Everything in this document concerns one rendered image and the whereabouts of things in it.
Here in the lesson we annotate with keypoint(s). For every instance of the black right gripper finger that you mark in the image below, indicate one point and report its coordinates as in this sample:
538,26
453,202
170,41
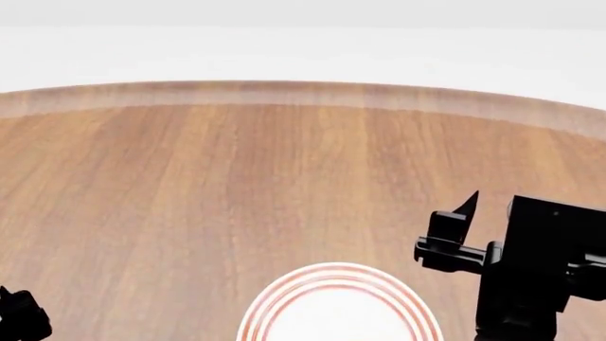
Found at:
450,225

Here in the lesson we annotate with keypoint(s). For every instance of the white plate with red rings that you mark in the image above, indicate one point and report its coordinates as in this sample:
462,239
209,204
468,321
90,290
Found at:
338,312

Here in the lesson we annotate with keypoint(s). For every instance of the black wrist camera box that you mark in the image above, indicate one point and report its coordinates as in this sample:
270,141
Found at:
549,227

